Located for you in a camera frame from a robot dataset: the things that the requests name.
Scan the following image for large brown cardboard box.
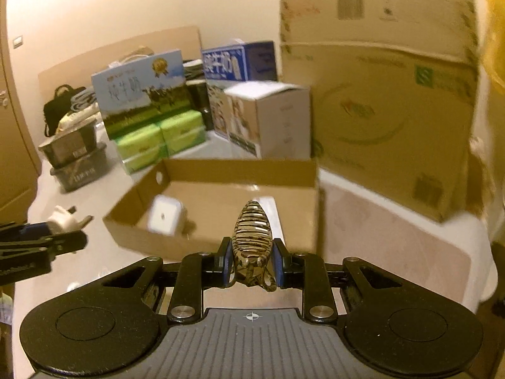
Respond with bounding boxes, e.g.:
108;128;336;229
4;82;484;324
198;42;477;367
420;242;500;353
278;0;489;222

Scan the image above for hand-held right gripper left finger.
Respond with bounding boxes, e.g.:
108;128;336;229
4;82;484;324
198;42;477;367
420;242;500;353
95;237;234;323

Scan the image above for green meadow milk box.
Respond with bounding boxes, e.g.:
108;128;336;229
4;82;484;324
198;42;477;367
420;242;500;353
90;49;195;141

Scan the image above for striped hair claw clip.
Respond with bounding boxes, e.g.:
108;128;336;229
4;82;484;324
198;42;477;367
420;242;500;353
230;200;277;294

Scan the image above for brown paper bag white handles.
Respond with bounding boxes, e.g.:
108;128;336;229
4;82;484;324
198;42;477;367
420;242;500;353
108;45;155;66

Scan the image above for green tissue pack bundle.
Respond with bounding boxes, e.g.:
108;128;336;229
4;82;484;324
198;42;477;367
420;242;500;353
114;110;207;175

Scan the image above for yellow curtain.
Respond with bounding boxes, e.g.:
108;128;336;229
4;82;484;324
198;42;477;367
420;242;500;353
478;0;505;89

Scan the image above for shallow cardboard tray box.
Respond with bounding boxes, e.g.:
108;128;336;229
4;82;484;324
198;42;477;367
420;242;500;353
102;158;325;263

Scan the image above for wooden door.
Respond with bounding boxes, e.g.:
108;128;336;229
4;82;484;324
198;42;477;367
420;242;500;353
0;0;41;214

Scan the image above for black bag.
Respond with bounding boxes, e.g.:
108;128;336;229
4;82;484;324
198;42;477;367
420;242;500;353
42;84;87;138

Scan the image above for white plug adapter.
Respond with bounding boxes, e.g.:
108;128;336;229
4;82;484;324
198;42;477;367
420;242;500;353
46;204;94;233

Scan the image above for white photo-print carton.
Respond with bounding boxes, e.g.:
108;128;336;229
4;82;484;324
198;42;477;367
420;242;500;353
223;81;312;161

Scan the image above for dark gift box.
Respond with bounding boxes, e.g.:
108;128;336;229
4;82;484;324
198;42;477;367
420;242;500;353
182;59;211;122

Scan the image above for beige table mat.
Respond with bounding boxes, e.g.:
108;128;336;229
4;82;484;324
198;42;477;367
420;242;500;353
319;183;473;305

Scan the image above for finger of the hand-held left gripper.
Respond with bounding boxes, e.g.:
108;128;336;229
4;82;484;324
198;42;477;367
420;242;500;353
0;231;88;263
0;222;54;242

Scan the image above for blue milk carton box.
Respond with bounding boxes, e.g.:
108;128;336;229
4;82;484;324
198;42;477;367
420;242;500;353
201;40;277;143

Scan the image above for grey striped cloth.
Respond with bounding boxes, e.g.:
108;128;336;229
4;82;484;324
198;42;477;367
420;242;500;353
70;88;98;112

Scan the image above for brown board panel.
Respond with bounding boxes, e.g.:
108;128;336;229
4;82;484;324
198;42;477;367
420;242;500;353
37;25;204;100

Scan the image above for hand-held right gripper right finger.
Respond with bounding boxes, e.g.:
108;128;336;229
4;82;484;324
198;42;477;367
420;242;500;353
272;239;400;324

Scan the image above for pale patterned curtain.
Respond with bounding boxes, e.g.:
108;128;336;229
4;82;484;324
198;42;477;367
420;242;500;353
469;136;497;219

